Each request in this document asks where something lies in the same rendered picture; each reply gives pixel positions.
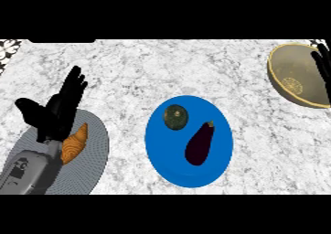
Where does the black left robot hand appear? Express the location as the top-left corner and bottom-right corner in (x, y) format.
(13, 65), (89, 144)

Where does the orange croissant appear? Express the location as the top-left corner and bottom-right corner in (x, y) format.
(61, 122), (89, 165)

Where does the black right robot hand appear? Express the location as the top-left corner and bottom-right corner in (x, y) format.
(309, 39), (331, 118)

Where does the blue plate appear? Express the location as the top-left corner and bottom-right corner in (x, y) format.
(145, 95), (235, 189)

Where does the grey round placemat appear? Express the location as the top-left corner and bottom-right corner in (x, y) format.
(0, 108), (111, 196)

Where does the tan bowl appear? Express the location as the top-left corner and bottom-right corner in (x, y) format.
(266, 43), (331, 110)

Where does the purple eggplant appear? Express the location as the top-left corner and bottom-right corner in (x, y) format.
(183, 120), (216, 166)

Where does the green squash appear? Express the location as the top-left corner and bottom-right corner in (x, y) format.
(162, 104), (189, 132)

